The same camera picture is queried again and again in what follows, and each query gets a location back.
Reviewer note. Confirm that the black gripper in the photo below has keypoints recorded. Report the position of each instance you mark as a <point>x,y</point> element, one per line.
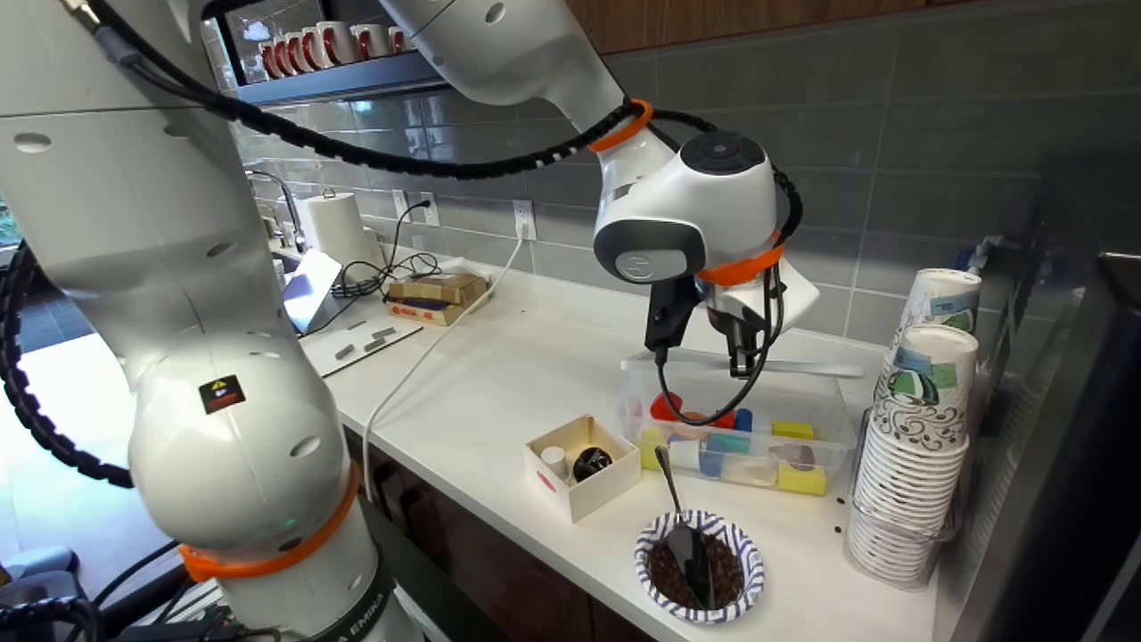
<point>682,303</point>

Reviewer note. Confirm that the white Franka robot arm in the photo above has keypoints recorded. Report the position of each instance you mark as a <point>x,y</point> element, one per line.
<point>225,359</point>

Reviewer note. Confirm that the blue patterned paper bowl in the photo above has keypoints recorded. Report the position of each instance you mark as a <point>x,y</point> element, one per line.
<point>699,608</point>

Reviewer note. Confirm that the red toy ball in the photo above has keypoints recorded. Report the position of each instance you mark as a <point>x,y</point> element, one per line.
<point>665,409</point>

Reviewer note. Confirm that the yellow toy block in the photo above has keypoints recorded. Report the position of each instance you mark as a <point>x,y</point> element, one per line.
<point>792,430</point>
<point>651,449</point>
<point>805,478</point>

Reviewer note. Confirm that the clear plastic toy container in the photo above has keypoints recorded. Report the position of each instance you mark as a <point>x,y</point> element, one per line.
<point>743,459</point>

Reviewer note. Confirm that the black round object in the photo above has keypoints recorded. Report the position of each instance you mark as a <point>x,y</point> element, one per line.
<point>592,462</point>

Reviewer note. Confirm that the small wooden box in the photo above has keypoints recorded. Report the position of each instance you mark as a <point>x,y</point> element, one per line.
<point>584,468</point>

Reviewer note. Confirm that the white round object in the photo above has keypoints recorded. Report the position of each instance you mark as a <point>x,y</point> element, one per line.
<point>556,459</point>

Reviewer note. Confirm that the metal spoon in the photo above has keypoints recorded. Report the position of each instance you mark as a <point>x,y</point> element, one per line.
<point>682,541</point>

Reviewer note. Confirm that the brown coffee beans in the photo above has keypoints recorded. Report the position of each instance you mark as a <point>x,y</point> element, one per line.
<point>665,577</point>

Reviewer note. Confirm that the patterned paper cup stack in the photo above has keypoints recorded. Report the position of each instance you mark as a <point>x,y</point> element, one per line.
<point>945,298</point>
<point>910,476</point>

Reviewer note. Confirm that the wooden tray with items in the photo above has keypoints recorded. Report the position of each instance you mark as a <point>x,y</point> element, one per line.
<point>438,292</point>

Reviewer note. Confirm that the grey pens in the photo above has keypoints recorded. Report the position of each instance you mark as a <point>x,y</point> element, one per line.
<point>376,342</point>

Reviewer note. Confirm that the wooden upper cabinet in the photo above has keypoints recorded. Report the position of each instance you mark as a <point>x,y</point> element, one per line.
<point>773,22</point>

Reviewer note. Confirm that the dark coffee machine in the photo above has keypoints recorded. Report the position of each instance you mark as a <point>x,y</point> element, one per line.
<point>1058,449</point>

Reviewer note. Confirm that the open laptop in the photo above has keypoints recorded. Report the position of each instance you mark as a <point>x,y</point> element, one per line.
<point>311,291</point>

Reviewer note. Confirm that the red and white mug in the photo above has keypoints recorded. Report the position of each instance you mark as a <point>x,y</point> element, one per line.
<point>335,42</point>
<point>301,52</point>
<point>275,57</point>

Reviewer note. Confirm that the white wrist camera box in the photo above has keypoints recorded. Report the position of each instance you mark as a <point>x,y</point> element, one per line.
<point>792,292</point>

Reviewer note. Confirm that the white wall outlet with plug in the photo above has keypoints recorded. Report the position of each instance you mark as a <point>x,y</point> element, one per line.
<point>526,221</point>

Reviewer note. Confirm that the grey wall shelf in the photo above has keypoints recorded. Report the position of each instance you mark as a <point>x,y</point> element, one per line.
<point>343,79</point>

